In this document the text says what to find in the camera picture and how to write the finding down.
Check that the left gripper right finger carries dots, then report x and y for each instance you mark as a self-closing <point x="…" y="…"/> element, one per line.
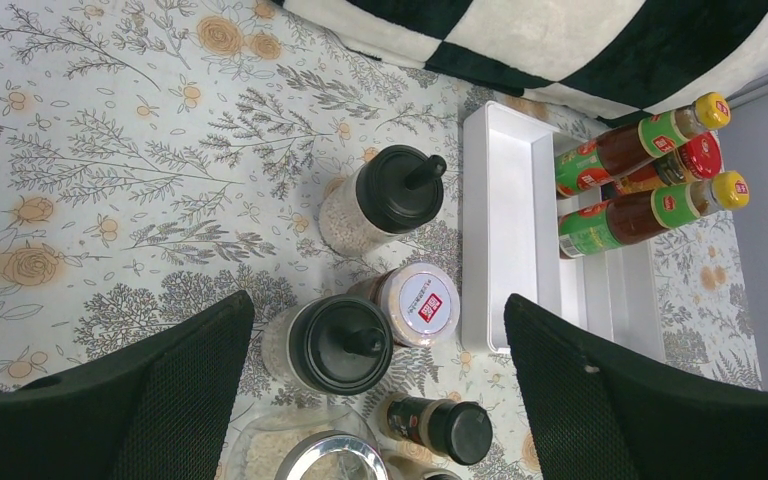
<point x="598" y="410"/>

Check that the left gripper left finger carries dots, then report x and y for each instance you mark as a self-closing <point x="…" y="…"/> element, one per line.
<point x="156" y="409"/>

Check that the yellow cap sauce bottle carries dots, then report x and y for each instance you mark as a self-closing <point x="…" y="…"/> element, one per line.
<point x="637" y="217"/>
<point x="624" y="150"/>

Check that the white divided organizer tray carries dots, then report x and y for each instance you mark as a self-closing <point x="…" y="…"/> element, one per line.
<point x="510" y="243"/>

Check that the red lid chili sauce jar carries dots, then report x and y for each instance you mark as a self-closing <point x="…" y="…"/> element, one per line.
<point x="699" y="159"/>

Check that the black spout lid shaker jar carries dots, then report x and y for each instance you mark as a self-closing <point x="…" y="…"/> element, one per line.
<point x="395" y="193"/>

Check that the small black pepper bottle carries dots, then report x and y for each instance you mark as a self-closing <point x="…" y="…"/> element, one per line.
<point x="459" y="431"/>

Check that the glass jar with metal lid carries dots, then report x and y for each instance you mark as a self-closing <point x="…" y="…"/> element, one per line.
<point x="333" y="442"/>

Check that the black perforated lid spice jar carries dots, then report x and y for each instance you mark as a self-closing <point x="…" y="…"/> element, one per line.
<point x="400" y="467"/>

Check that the floral patterned table mat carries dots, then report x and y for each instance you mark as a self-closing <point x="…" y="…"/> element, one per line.
<point x="156" y="156"/>

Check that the black and white checkered pillow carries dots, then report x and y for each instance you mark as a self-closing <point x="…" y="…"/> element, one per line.
<point x="616" y="61"/>

